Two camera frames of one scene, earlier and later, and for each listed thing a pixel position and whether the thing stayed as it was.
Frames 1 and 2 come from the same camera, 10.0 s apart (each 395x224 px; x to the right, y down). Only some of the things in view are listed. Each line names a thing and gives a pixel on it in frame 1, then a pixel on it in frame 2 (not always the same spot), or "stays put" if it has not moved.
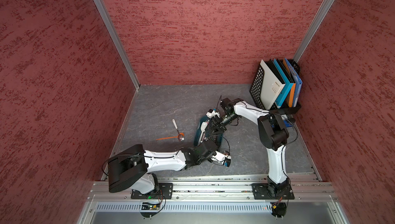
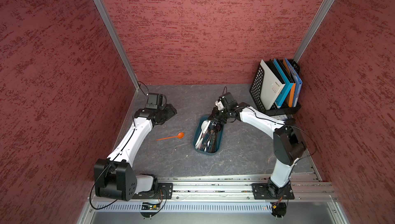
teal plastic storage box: x=198 y=131 stays put
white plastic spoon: x=203 y=126 stays put
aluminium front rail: x=217 y=191 stays put
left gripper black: x=209 y=159 → x=171 y=111
